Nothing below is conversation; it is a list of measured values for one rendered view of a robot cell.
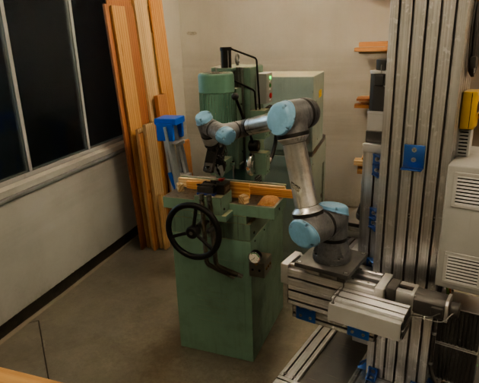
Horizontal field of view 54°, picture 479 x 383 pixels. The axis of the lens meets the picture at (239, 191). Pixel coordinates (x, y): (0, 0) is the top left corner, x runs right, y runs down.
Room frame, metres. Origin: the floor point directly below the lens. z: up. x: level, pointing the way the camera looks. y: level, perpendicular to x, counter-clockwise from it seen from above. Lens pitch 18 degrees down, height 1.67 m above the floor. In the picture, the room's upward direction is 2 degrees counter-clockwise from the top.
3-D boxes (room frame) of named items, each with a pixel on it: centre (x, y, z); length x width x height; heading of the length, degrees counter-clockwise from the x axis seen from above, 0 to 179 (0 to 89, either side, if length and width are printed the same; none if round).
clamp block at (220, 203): (2.14, 0.13, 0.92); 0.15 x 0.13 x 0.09; 68
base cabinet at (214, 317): (2.45, 0.05, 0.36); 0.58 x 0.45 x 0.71; 158
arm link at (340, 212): (1.69, -0.36, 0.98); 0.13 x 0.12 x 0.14; 133
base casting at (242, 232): (2.45, 0.05, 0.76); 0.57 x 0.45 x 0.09; 158
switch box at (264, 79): (2.58, -0.15, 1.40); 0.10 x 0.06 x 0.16; 158
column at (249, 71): (2.61, -0.01, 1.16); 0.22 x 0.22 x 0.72; 68
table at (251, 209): (2.22, 0.10, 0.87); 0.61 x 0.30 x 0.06; 68
